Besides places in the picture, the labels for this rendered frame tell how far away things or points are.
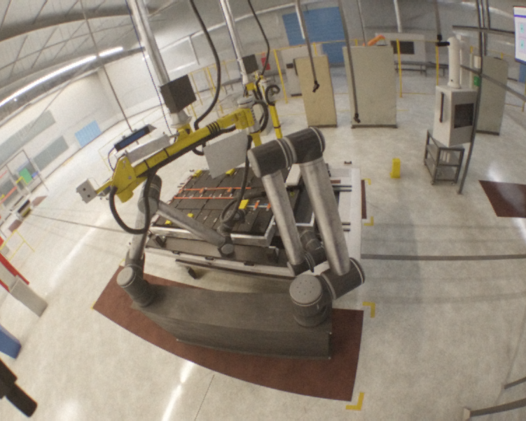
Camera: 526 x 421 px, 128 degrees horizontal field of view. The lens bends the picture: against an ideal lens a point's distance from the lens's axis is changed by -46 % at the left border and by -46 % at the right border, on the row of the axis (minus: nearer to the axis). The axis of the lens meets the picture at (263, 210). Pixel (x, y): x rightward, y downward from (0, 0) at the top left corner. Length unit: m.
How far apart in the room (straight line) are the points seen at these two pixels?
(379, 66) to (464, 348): 5.54
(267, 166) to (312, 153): 0.23
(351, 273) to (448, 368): 1.72
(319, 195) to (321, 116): 5.32
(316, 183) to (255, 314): 1.06
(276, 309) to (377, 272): 1.57
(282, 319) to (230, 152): 1.20
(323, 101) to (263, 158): 5.31
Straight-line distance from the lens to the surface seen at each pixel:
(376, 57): 6.01
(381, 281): 2.90
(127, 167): 1.32
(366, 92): 6.13
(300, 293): 1.37
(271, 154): 1.07
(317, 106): 6.35
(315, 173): 1.16
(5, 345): 6.37
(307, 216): 2.16
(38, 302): 6.05
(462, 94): 3.65
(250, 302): 1.84
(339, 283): 1.44
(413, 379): 2.60
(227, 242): 1.89
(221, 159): 1.56
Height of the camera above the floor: 2.46
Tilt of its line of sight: 39 degrees down
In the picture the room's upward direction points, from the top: 18 degrees counter-clockwise
